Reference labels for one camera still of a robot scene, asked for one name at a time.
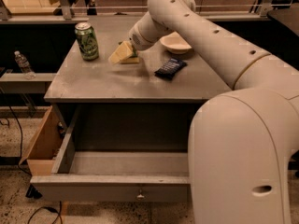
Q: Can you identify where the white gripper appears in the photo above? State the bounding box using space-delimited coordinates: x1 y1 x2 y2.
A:
108 12 165 64

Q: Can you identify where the green and yellow sponge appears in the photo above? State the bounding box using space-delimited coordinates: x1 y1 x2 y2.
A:
119 41 139 63

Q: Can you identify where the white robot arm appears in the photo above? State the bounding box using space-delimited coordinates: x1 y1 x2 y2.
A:
109 0 299 224

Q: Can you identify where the open grey top drawer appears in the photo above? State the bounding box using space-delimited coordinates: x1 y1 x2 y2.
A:
31 104 197 203

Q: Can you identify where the silver drawer knob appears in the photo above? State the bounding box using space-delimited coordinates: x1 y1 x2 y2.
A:
136 189 146 201

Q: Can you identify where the grey cabinet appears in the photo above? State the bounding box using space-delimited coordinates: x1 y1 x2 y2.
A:
45 15 230 126

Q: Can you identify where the green soda can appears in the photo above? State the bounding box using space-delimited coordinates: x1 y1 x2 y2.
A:
75 22 99 61

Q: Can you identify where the white bowl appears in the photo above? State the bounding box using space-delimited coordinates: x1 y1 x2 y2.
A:
160 32 192 54

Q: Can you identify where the dark blue snack packet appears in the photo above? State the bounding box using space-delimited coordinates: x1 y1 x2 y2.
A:
154 58 187 80

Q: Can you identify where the clear plastic water bottle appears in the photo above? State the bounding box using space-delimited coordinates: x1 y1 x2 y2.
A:
14 50 36 79

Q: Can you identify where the grey side shelf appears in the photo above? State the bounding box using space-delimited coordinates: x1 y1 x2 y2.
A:
0 73 55 94

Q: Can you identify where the wooden box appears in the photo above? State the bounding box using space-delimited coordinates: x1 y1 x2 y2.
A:
20 107 62 176

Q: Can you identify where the metal railing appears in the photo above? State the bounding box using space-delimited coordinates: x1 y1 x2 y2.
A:
0 0 299 21

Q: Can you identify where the black floor cable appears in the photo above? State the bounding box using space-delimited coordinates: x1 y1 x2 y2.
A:
0 87 64 224

